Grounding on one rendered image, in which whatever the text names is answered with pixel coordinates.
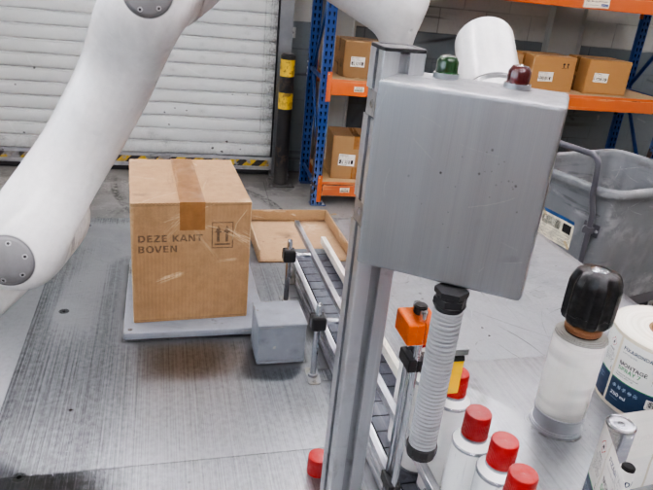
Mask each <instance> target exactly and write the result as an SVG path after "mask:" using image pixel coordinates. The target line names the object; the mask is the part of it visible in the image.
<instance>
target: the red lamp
mask: <svg viewBox="0 0 653 490"><path fill-rule="evenodd" d="M531 76H532V71H531V68H530V66H527V65H524V64H513V65H512V66H511V67H510V68H509V69H508V73H507V78H506V81H504V82H503V87H504V88H510V89H516V90H531V86H532V85H531V84H530V80H531Z"/></svg>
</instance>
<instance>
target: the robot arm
mask: <svg viewBox="0 0 653 490"><path fill-rule="evenodd" d="M219 1H221V0H96V2H95V5H94V8H93V11H92V14H91V18H90V21H89V26H88V30H87V34H86V39H85V43H84V46H83V49H82V52H81V55H80V58H79V60H78V63H77V65H76V68H75V70H74V72H73V74H72V76H71V78H70V80H69V82H68V84H67V86H66V88H65V90H64V91H63V93H62V95H61V97H60V99H59V101H58V103H57V105H56V107H55V109H54V111H53V113H52V116H51V117H50V119H49V121H48V123H47V124H46V126H45V128H44V130H43V131H42V133H41V134H40V136H39V137H38V139H37V140H36V142H35V143H34V145H33V146H32V148H31V149H30V151H29V152H28V153H27V155H26V156H25V158H24V159H23V160H22V162H21V163H20V164H19V166H18V167H17V169H16V170H15V172H14V173H13V174H12V176H11V177H10V178H9V180H8V181H7V183H6V184H5V185H4V187H3V188H2V190H1V191H0V316H1V315H2V314H4V313H5V312H6V311H7V310H8V309H9V308H10V307H11V306H12V305H13V304H14V303H15V302H17V301H18V300H19V299H20V298H21V297H22V296H23V295H24V294H25V293H26V292H27V291H28V290H31V289H35V288H37V287H40V286H42V285H44V284H45V283H47V282H49V281H50V280H51V279H52V278H53V277H54V275H55V274H57V273H58V272H59V270H60V269H61V268H62V267H63V266H64V265H65V264H66V263H67V261H68V260H69V259H70V257H71V256H72V255H73V253H74V252H75V251H76V250H77V248H78V247H79V246H80V244H81V243H82V241H83V240H84V238H85V237H86V234H87V231H88V228H89V224H90V209H89V205H90V203H91V202H92V201H93V199H94V197H95V195H96V194H97V192H98V190H99V188H100V187H101V185H102V183H103V181H104V180H105V178H106V176H107V175H108V173H109V171H110V170H111V168H112V166H113V164H114V163H115V161H116V159H117V158H118V156H119V154H120V152H121V150H122V148H123V146H124V145H125V143H126V141H127V139H128V137H129V136H130V134H131V132H132V130H133V128H134V127H135V125H136V123H137V122H138V120H139V119H140V117H141V115H142V113H143V111H144V109H145V108H146V106H147V104H148V102H149V100H150V98H151V96H152V93H153V91H154V89H155V86H156V83H157V81H158V79H159V77H160V74H161V72H162V70H163V68H164V65H165V63H166V61H167V59H168V57H169V55H170V53H171V52H172V50H173V48H174V46H175V44H176V42H177V40H178V39H179V37H180V35H181V34H182V32H183V30H184V29H185V28H186V27H188V26H190V25H191V24H193V23H194V22H196V21H197V20H198V19H199V18H201V17H202V16H203V15H204V14H206V13H207V12H208V11H209V10H210V9H212V8H213V7H214V6H215V5H216V4H217V3H218V2H219ZM327 1H328V2H329V3H330V4H332V5H333V6H335V7H336V8H338V9H339V10H341V11H342V12H344V13H345V14H347V15H348V16H350V17H351V18H353V19H355V20H356V21H358V22H359V23H361V24H362V25H364V26H365V27H367V28H368V29H370V30H371V31H372V32H373V33H374V34H375V35H376V37H377V38H378V41H379V42H383V43H396V44H408V45H413V43H414V40H415V37H416V34H417V32H418V30H419V28H420V25H421V23H422V21H423V19H424V17H425V14H426V12H427V9H428V7H429V3H430V0H327ZM455 52H456V57H457V58H458V60H459V63H460V64H459V70H458V73H459V74H460V76H459V78H465V79H471V80H478V81H485V82H492V83H499V84H503V82H504V81H506V78H507V73H508V69H509V68H510V67H511V66H512V65H513V64H519V61H518V56H517V51H516V46H515V41H514V35H513V31H512V29H511V27H510V26H509V25H508V24H507V23H506V22H505V21H504V20H502V19H500V18H497V17H480V18H477V19H474V20H472V21H471V22H469V23H467V24H466V25H465V26H464V27H463V28H462V29H461V30H460V32H459V33H458V35H457V38H456V41H455Z"/></svg>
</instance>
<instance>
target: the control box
mask: <svg viewBox="0 0 653 490"><path fill-rule="evenodd" d="M568 103H569V96H568V94H566V93H565V92H558V91H552V90H545V89H538V88H531V90H516V89H510V88H506V87H503V84H499V83H492V82H485V81H478V80H471V79H465V78H459V79H458V80H443V79H438V78H435V77H433V76H432V73H425V72H424V76H417V75H407V74H406V73H397V74H394V75H392V76H389V77H386V78H384V79H381V80H380V81H379V83H378V88H377V96H376V104H375V112H374V120H373V128H372V136H371V144H370V152H369V160H368V167H367V175H366V183H365V191H364V200H363V207H362V215H361V230H360V238H359V246H358V253H357V260H358V262H359V263H365V264H369V265H374V266H378V267H382V268H386V269H389V270H393V271H397V272H401V273H405V274H409V275H413V276H417V277H421V278H425V279H429V280H433V281H437V282H441V283H445V284H449V285H453V286H457V287H461V288H465V289H469V290H472V291H476V292H480V293H485V294H489V295H493V296H497V297H501V298H508V299H512V300H520V298H521V297H522V294H523V291H524V287H525V283H526V279H527V275H528V271H529V267H530V263H531V259H532V255H533V248H534V243H535V240H536V236H537V232H538V228H539V224H540V220H541V216H542V212H543V208H544V204H545V200H546V196H547V193H548V189H549V184H550V180H551V176H552V172H553V168H554V164H555V160H556V156H557V152H558V149H559V145H560V141H561V137H562V133H563V129H564V124H565V120H566V116H567V108H568Z"/></svg>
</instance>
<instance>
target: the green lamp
mask: <svg viewBox="0 0 653 490"><path fill-rule="evenodd" d="M459 64H460V63H459V60H458V58H457V57H456V56H454V55H451V54H443V55H441V56H440V57H439V58H438V59H437V62H436V68H435V70H434V71H433V74H432V76H433V77H435V78H438V79H443V80H458V79H459V76H460V74H459V73H458V70H459Z"/></svg>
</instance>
